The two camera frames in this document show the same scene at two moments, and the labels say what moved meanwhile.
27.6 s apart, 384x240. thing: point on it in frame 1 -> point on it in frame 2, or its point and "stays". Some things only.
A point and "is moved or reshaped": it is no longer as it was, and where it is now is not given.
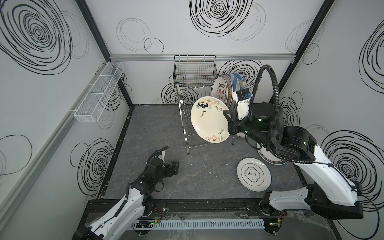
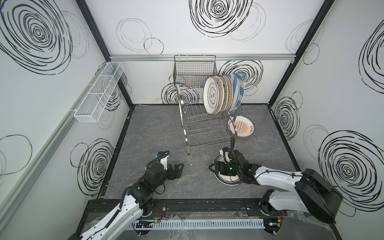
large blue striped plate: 237,81 -> 242,89
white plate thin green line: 254,174 is moved or reshaped
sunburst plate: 229,89 stays
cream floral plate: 208,120 -> 221,89
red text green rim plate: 219,88 stays
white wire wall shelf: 91,108 stays
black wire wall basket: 194,70 stays
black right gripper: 233,117 -> 227,162
